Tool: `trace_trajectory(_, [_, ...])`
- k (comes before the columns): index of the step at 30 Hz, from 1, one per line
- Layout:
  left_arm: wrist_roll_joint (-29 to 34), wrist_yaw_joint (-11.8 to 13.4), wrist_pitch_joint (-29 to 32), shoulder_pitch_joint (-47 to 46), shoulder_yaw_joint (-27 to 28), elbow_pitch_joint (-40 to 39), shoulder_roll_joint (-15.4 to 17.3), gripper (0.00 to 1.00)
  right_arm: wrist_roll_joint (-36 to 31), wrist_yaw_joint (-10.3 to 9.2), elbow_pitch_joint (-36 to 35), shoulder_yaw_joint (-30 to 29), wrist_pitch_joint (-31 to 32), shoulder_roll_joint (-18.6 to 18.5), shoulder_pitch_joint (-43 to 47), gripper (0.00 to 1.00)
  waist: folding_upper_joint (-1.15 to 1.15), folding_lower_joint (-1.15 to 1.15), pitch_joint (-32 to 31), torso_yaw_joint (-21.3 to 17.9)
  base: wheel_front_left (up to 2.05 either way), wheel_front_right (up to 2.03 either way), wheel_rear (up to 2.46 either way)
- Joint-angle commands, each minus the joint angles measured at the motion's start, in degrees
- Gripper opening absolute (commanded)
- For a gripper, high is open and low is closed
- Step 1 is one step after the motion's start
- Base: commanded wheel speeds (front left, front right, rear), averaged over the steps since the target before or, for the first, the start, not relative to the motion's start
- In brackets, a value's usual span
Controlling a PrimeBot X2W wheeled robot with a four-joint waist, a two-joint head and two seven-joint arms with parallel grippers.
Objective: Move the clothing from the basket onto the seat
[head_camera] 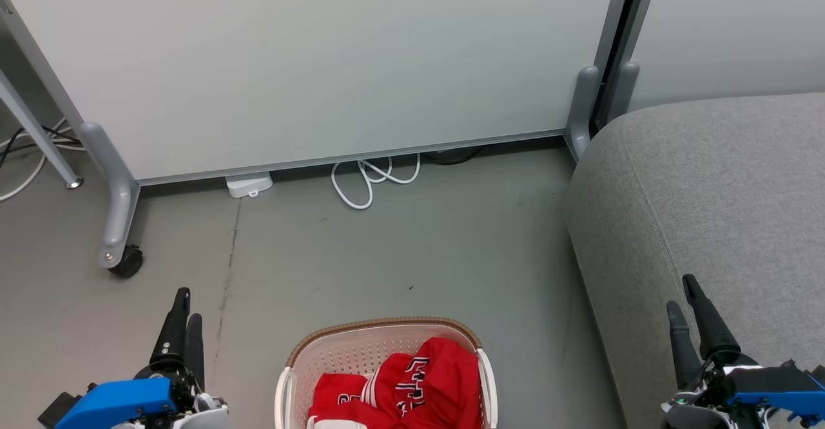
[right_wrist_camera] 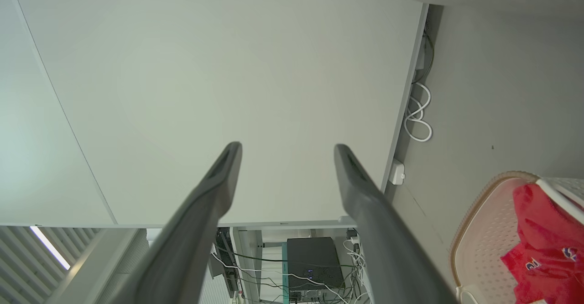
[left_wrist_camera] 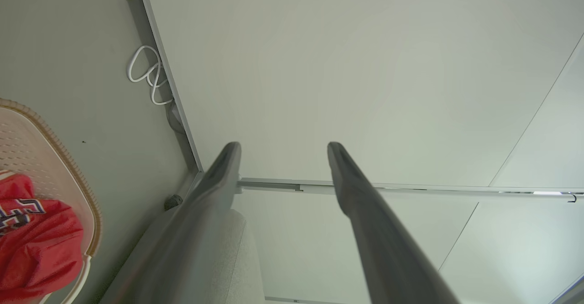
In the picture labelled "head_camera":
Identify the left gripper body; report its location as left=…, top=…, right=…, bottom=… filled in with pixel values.
left=134, top=361, right=229, bottom=429

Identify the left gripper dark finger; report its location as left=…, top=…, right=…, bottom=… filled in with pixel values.
left=186, top=313, right=206, bottom=391
left=150, top=287, right=192, bottom=369

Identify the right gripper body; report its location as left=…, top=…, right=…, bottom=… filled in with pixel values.
left=661, top=352, right=762, bottom=429

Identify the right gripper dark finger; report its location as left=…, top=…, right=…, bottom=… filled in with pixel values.
left=666, top=300, right=703, bottom=391
left=682, top=274, right=742, bottom=364

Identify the red garment white striped trim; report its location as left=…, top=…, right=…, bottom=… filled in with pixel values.
left=308, top=372, right=387, bottom=429

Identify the red jersey with lettering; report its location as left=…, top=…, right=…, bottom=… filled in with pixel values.
left=371, top=337, right=483, bottom=429

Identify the grey fabric sofa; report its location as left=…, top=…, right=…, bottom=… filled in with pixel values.
left=564, top=92, right=825, bottom=429

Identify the black caster wheel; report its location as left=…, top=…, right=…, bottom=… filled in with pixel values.
left=108, top=244, right=144, bottom=280

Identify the cream perforated laundry basket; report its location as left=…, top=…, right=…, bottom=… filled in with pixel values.
left=275, top=317, right=498, bottom=429

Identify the grey partition leg with caster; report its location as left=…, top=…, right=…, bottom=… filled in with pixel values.
left=79, top=122, right=141, bottom=269

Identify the white power adapter box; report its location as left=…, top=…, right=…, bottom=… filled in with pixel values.
left=226, top=171, right=273, bottom=198

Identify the grey metal table leg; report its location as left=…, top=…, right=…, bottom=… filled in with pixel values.
left=0, top=71, right=83, bottom=190

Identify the narrow white partition panel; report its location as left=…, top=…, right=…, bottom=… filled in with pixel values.
left=619, top=0, right=825, bottom=114

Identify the large white partition panel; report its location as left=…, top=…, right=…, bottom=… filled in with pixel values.
left=0, top=0, right=636, bottom=188

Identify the right blue camera mount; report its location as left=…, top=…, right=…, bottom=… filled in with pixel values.
left=732, top=359, right=825, bottom=426

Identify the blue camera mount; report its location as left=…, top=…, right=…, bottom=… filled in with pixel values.
left=55, top=377, right=176, bottom=429
left=732, top=359, right=825, bottom=426

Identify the left blue camera mount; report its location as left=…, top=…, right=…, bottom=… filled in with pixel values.
left=55, top=377, right=176, bottom=429

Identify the left black camera box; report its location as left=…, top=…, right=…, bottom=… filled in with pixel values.
left=37, top=392, right=88, bottom=429

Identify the white floor cable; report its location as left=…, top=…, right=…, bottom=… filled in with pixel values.
left=0, top=117, right=86, bottom=202

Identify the looped white cable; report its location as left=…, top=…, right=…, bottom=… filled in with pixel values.
left=331, top=154, right=422, bottom=211

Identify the black floor cable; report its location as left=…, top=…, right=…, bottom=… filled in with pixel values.
left=0, top=126, right=82, bottom=169

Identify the black cable under partition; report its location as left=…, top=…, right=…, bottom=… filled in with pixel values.
left=422, top=148, right=484, bottom=166

